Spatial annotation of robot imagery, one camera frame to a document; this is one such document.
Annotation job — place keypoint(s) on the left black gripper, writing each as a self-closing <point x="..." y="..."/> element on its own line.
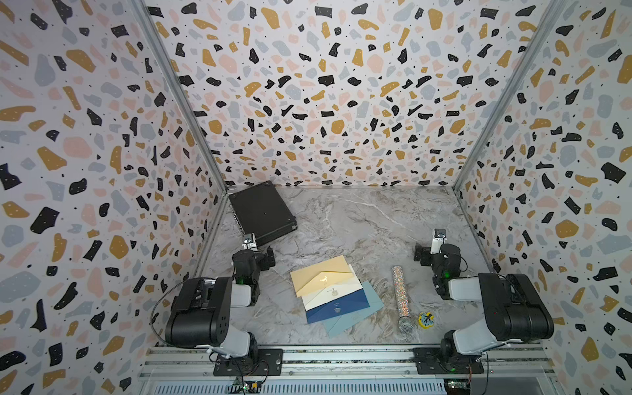
<point x="267" y="257"/>

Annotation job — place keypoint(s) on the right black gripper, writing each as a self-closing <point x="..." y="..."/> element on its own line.
<point x="425" y="252"/>

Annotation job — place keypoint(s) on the yellow envelope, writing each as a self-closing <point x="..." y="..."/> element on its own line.
<point x="317" y="277"/>

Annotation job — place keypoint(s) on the cream white envelope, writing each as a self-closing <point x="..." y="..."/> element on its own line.
<point x="332" y="292"/>

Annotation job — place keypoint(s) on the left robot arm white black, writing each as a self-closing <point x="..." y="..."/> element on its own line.
<point x="200" y="316"/>

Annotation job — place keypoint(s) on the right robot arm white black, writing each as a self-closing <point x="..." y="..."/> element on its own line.
<point x="513" y="311"/>

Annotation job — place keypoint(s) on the dark blue envelope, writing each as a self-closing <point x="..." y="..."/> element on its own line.
<point x="343" y="305"/>

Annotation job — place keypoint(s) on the light blue envelope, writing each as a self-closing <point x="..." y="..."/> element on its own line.
<point x="337" y="326"/>

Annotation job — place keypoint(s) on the black box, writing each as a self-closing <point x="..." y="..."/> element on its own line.
<point x="261" y="211"/>

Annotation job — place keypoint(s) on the glitter tube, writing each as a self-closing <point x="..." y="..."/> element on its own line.
<point x="405" y="323"/>

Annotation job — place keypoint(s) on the small circuit board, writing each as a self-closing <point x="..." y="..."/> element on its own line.
<point x="246" y="387"/>

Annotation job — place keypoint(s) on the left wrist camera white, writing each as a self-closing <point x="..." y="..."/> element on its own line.
<point x="250" y="242"/>

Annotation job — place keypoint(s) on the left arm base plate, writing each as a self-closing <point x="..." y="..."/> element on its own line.
<point x="260" y="362"/>

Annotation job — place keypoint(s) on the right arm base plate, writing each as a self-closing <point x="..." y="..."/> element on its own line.
<point x="436" y="361"/>

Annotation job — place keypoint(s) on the aluminium rail frame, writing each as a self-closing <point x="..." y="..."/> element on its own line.
<point x="368" y="369"/>

